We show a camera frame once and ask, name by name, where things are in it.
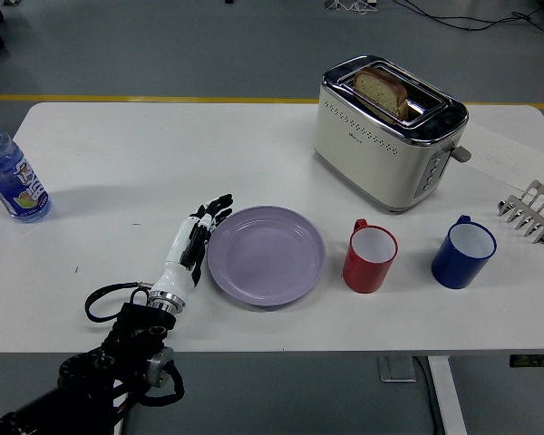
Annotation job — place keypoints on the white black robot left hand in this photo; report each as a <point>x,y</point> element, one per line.
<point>177,267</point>

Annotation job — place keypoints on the lilac round plate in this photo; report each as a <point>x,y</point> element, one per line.
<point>267,256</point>

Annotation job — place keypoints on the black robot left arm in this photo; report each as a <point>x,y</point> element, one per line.
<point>118,349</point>

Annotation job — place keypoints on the red enamel mug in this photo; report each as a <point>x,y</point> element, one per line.
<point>362,272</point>

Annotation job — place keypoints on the clear blue-label drink bottle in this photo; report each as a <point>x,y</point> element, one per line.
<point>9,176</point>

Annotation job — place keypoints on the cream chrome toaster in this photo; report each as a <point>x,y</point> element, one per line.
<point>367,158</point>

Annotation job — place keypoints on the grey box under table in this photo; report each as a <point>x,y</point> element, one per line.
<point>394,369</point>

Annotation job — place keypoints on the brown bread slice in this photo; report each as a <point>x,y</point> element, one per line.
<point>383,90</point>

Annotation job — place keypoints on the blue enamel mug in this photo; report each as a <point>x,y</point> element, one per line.
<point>453,269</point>

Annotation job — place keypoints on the white table leg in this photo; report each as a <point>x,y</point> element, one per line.
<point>446,399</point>

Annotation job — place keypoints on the white floor stand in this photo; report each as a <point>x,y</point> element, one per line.
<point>351,5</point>

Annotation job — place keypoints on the white paper sheet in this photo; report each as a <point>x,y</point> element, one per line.
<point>508,154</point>

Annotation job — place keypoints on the silver metal toast rack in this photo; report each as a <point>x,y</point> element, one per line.
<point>537,204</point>

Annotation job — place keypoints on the black table control panel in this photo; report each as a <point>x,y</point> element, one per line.
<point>535,361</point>

